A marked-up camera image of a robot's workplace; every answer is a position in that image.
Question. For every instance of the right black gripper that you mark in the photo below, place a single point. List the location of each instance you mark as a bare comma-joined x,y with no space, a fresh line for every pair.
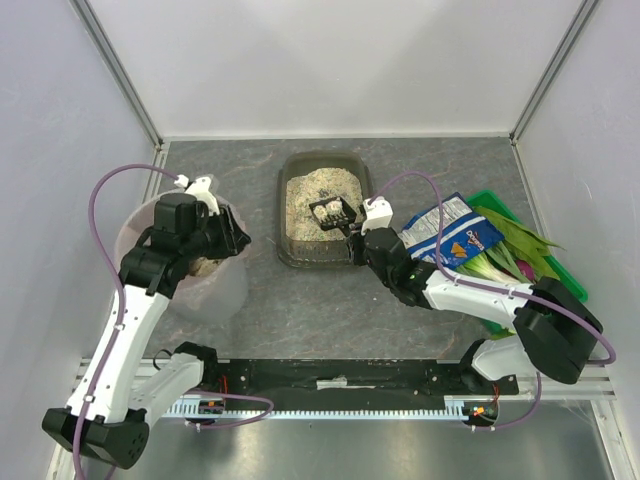
355,239

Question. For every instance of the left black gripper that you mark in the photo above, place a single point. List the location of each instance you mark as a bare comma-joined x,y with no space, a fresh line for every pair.
230,232

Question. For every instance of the black litter scoop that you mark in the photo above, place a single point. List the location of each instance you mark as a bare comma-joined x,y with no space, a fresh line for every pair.
342,224

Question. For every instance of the litter clump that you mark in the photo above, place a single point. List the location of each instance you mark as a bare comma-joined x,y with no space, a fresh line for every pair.
331,211

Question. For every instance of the grey bin with pink bag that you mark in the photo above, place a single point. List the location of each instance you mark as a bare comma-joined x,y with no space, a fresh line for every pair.
211,292

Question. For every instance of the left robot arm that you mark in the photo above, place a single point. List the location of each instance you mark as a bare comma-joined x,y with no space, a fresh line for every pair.
106,418

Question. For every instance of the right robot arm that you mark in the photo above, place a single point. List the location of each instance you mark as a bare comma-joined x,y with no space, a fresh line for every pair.
555,334

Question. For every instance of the grey litter box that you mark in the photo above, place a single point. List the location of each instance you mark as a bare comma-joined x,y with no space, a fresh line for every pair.
305,178

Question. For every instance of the blue Doritos chip bag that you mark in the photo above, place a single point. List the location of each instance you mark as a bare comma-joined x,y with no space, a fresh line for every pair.
465,233

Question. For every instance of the green vegetable tray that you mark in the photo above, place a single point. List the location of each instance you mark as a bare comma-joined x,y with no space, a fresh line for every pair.
490,200

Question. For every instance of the green onion bunch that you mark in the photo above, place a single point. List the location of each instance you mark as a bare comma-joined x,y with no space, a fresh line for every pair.
481,267

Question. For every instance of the purple onion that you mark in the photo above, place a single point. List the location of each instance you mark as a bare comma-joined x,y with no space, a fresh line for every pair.
526,270

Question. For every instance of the green leafy vegetable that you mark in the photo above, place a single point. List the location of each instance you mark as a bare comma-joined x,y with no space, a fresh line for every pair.
522,242

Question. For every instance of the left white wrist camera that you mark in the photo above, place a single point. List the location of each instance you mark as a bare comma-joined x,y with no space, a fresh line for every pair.
194,187

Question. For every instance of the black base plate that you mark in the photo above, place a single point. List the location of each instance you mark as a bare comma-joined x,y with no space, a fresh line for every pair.
351,384

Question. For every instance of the grey slotted cable duct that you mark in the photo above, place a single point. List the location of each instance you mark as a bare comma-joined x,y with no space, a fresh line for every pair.
193,407

